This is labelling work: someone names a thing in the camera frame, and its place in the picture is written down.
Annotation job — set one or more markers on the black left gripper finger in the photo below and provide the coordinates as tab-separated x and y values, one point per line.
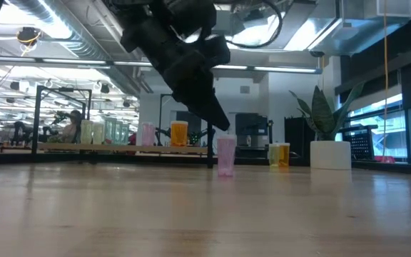
198	93

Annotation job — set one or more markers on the large orange medicine bottle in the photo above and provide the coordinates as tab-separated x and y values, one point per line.
179	133
284	154

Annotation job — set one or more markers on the small teal medicine bottle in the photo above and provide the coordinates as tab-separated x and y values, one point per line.
125	135

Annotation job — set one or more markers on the teal pill-filled medicine bottle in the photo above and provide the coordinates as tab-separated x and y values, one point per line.
110	131

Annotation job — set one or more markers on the small yellow medicine bottle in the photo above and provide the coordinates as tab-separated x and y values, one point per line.
273	155

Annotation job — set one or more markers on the black background robot arm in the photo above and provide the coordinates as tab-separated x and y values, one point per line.
20	130

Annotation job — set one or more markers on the dark grey door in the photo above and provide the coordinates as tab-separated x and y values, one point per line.
187	123

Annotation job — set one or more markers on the black background robot arms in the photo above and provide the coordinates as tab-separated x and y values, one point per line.
195	137

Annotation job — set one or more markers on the black background machine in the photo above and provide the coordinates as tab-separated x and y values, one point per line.
252	125

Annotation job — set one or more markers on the grey ceiling box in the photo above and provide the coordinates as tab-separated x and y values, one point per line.
225	21

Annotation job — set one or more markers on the black cabinet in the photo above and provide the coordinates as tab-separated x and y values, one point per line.
298	141

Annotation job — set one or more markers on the person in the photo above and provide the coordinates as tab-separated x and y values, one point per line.
71	126

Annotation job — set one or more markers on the snake plant in white pot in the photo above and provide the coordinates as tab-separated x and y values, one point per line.
330	155

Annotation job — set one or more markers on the black perforated panel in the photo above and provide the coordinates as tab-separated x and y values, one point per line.
360	144

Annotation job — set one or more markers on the small red object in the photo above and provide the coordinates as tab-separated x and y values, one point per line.
384	159

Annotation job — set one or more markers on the white ceiling box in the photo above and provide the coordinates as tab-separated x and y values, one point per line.
387	9

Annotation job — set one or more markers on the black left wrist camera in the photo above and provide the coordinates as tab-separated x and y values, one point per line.
193	16

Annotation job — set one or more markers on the black background gantry frame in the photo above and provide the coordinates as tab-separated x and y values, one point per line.
161	118

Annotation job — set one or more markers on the grey wall vent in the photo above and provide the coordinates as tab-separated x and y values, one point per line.
244	89

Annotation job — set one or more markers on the silver ventilation duct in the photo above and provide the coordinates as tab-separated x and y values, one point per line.
84	39

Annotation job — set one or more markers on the white suspended light rail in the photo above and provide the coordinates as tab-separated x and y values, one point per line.
73	61

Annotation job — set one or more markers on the wooden shelf with black frame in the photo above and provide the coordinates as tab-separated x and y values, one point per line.
120	148

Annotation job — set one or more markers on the silver rectangular air duct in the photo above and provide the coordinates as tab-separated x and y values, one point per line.
351	35

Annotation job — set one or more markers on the black aluminium table frame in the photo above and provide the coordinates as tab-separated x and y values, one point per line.
387	167

